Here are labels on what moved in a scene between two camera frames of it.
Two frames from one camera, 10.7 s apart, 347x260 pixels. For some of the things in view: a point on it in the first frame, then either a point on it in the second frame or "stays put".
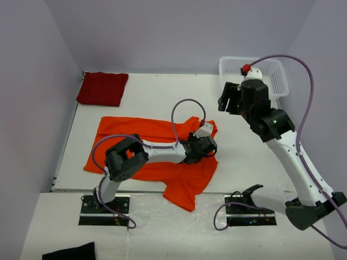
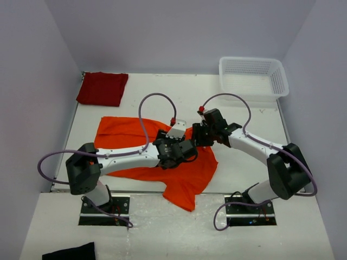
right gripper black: (230, 91) -> (197, 135)
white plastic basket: (230, 71) stays put
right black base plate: (237, 215) stays put
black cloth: (86, 252) stays put
